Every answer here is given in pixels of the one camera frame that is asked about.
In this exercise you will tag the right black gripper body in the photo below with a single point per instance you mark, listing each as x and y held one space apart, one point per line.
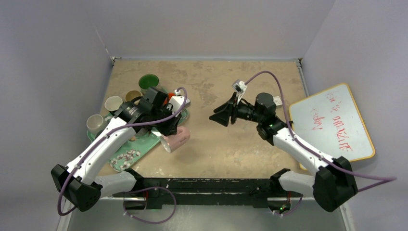
234 109

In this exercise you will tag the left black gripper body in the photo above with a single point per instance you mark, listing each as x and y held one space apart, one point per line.
165 112

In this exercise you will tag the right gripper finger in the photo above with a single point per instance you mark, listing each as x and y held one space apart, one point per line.
221 117
227 108

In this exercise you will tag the pink faceted mug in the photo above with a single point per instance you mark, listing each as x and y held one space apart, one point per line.
172 142

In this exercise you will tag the orange mug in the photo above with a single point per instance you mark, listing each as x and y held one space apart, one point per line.
170 95

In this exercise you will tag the beige round mug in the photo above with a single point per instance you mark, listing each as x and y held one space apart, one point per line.
129 96

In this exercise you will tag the cream floral mug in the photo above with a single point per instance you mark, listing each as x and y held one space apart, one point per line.
147 81

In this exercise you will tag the black mug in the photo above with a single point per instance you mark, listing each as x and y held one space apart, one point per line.
112 104

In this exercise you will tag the white-grey mug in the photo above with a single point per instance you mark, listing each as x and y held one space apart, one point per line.
97 123

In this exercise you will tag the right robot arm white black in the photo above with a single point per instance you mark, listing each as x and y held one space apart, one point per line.
327 182

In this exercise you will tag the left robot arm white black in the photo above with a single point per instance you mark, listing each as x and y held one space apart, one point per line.
78 181

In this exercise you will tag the green floral tray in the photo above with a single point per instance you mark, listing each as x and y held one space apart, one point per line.
139 145

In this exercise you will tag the small red white box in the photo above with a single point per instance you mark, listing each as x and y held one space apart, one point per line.
278 102

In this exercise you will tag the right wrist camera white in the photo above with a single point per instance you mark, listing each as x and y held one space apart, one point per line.
239 87

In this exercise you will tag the whiteboard with yellow frame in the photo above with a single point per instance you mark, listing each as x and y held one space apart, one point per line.
331 122

